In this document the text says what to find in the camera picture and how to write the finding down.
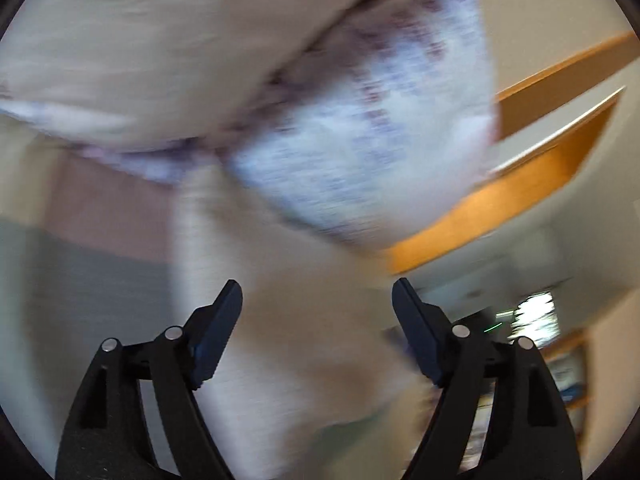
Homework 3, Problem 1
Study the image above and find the orange wooden headboard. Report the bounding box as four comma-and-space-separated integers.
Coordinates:
388, 32, 639, 274

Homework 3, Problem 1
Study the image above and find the cream cable-knit sweater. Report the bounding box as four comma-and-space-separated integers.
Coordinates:
171, 165, 434, 479

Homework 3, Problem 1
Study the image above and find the pastel patchwork bed sheet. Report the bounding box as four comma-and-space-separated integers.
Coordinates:
1, 118, 172, 471

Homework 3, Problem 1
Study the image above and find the white lavender-print pillow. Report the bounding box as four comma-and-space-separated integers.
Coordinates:
74, 0, 501, 252

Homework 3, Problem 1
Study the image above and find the pink floral pillow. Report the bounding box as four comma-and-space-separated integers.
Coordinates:
1, 0, 359, 150

